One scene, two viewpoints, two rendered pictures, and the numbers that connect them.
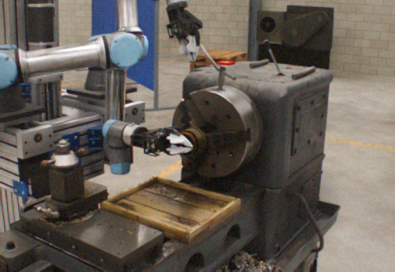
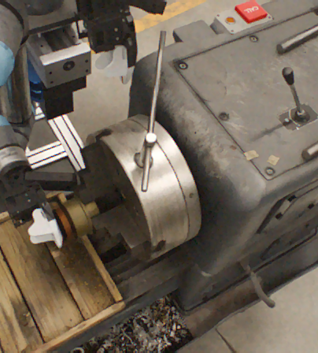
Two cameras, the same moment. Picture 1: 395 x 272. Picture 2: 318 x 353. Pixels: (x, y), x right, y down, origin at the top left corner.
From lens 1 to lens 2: 1.25 m
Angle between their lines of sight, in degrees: 44
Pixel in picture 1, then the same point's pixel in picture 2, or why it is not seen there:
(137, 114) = (73, 68)
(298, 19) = not seen: outside the picture
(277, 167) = (213, 261)
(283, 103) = (242, 218)
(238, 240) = (132, 306)
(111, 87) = not seen: outside the picture
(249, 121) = (166, 231)
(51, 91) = not seen: outside the picture
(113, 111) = (4, 95)
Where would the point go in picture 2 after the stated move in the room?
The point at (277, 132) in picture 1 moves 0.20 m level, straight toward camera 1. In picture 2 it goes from (223, 236) to (172, 310)
